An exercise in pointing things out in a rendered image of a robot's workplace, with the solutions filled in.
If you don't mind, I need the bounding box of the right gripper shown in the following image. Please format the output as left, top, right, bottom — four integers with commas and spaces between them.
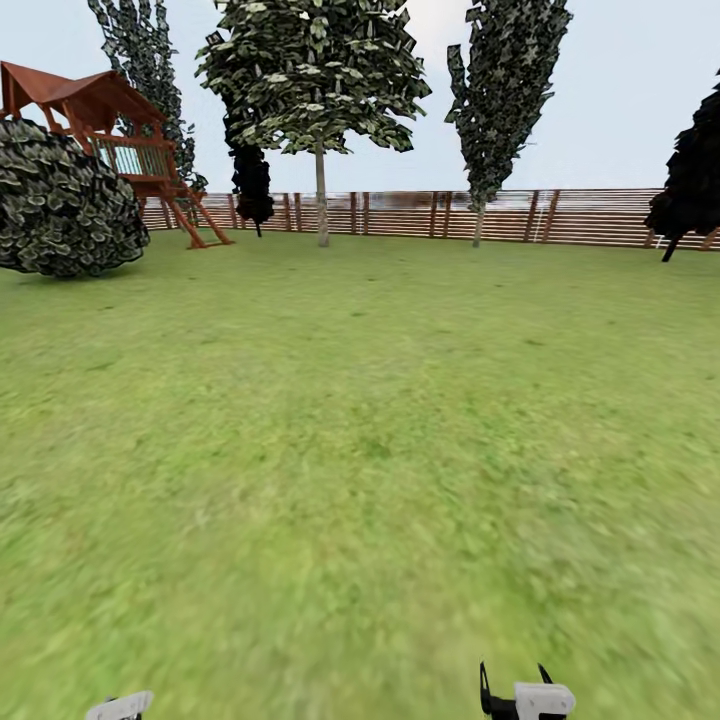
480, 670, 564, 720

